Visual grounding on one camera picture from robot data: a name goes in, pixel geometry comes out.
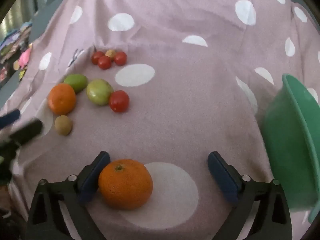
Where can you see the pink plastic toy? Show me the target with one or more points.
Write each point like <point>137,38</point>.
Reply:
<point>25,58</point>

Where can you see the green oval fruit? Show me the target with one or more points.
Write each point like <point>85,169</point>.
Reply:
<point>76,82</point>

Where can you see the colourful printed cloth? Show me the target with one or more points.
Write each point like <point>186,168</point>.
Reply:
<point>13,40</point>

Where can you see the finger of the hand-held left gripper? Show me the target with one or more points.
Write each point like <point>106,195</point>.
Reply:
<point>9,118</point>
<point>27,130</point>

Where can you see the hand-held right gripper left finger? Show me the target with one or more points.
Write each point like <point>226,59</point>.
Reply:
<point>94,178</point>

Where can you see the small olive round fruit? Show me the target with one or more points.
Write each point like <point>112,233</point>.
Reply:
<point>63,125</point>

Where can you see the green plastic bowl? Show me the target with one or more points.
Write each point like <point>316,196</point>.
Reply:
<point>287,142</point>

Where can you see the orange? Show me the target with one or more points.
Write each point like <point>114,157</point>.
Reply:
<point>61,99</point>
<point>125,184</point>

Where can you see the green round tomato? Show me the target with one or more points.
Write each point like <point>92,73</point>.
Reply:
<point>99,92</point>

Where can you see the grey-green bed sheet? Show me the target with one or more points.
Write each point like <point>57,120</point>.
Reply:
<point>43,17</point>

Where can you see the small red cherry tomato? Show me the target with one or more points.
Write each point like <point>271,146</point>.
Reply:
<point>120,58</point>
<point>97,57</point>
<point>104,62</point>

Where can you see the pink polka dot blanket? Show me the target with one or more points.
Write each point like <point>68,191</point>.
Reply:
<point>175,92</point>

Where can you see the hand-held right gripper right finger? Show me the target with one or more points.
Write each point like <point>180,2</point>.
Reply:
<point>223,178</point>

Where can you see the large red tomato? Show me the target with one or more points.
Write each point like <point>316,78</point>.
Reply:
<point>119,101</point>

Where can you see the small yellow cherry tomato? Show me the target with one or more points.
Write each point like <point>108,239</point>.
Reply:
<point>110,53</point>

